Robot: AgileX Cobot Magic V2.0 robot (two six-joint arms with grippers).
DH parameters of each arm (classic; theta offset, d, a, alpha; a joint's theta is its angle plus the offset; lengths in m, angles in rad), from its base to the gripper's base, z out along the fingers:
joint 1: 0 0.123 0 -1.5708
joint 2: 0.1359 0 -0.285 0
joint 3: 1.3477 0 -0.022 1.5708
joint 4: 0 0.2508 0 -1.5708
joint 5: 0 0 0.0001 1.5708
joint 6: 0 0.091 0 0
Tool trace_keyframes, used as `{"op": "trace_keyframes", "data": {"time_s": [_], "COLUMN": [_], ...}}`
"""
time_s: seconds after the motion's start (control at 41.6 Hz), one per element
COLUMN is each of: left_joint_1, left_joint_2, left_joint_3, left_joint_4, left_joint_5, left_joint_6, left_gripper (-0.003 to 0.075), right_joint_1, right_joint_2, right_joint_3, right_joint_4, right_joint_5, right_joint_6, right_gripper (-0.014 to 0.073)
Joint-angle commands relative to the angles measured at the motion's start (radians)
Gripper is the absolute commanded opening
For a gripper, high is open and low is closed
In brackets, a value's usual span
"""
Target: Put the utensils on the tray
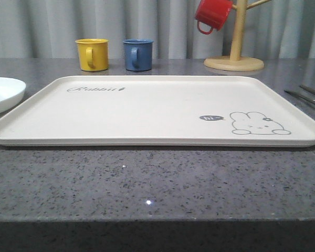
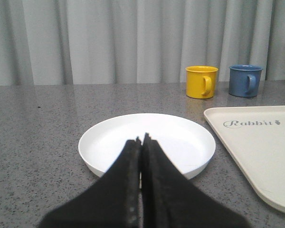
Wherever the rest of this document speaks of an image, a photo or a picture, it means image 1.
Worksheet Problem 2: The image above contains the white round plate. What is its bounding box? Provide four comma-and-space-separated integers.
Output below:
0, 77, 26, 113

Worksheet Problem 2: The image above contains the silver metal chopstick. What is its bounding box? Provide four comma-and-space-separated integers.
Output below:
299, 85, 315, 95

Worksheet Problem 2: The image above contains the silver metal fork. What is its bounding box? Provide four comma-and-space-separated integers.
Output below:
285, 90, 315, 105

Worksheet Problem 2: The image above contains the cream rabbit serving tray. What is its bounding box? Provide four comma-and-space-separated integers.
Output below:
0, 76, 315, 147

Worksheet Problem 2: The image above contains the blue mug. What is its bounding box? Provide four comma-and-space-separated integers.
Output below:
123, 39, 153, 71

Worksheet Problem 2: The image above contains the yellow mug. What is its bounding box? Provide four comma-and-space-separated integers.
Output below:
75, 38, 109, 71

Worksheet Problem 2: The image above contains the wooden mug tree stand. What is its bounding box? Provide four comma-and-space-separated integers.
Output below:
204, 0, 270, 71

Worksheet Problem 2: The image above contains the red mug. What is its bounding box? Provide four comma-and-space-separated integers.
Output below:
195, 0, 233, 35

